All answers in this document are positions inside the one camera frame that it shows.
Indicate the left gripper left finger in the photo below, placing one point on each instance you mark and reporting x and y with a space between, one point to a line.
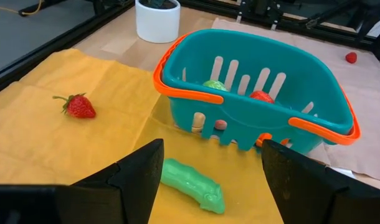
84 203

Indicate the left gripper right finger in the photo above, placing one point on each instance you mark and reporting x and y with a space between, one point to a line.
317 199

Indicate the green toy cucumber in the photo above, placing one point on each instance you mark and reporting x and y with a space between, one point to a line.
190 183

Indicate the red toy fruit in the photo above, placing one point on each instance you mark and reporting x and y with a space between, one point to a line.
261 97

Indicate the pink toy peach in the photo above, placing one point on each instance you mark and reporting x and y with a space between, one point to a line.
220 124

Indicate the red toy raspberry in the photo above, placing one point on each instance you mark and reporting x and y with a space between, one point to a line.
351 58

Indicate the green toy cabbage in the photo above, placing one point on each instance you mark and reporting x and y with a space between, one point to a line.
215 85

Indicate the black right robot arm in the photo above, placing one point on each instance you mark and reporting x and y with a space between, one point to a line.
260 12

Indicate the small white cloth label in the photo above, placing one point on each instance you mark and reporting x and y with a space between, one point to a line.
342 172

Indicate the yellow cloth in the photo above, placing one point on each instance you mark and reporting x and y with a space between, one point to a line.
53 133

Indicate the red strawberry with green stem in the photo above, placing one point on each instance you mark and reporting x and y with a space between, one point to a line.
81 108

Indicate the pale pink cloth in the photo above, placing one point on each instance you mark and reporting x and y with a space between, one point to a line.
349 102

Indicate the white plant pot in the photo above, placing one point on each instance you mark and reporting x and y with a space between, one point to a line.
157 26

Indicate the black stand leg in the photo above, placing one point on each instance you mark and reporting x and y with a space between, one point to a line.
40 7

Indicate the green leafy plant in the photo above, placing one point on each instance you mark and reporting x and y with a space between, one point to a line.
157 3

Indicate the black aluminium table frame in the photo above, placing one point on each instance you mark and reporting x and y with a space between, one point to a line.
21 67

